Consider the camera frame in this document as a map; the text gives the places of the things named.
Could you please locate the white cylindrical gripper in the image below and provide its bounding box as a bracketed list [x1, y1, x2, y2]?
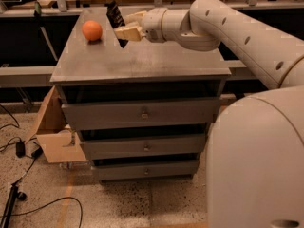
[114, 8, 167, 43]

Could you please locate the black rxbar chocolate bar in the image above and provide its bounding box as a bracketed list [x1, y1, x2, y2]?
[105, 0, 129, 48]

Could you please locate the black stand leg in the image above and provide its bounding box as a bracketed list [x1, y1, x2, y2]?
[0, 184, 27, 228]

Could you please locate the grey metal rail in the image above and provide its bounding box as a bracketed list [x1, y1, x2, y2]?
[0, 60, 257, 88]

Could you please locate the black power adapter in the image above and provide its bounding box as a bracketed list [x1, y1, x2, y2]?
[16, 141, 26, 158]

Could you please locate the grey drawer cabinet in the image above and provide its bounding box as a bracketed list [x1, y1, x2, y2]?
[49, 6, 232, 182]

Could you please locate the orange fruit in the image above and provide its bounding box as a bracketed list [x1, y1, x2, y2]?
[82, 20, 103, 41]

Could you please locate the black floor cable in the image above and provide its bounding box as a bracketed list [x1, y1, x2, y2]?
[0, 104, 84, 228]

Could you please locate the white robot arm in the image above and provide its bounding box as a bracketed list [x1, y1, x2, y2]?
[115, 0, 304, 228]

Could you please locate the brown cardboard box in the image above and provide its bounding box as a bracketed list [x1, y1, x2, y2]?
[26, 87, 86, 163]

